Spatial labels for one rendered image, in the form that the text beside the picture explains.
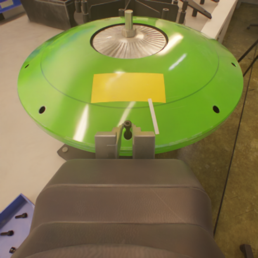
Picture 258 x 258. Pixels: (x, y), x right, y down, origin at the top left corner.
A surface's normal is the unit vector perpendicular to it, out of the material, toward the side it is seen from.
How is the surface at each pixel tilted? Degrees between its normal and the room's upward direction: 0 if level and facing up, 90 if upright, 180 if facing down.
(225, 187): 0
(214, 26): 0
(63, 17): 94
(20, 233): 0
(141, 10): 86
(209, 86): 23
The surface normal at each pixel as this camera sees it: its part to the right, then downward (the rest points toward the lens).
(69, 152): -0.01, -0.63
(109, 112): -0.07, -0.28
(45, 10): -0.47, 0.73
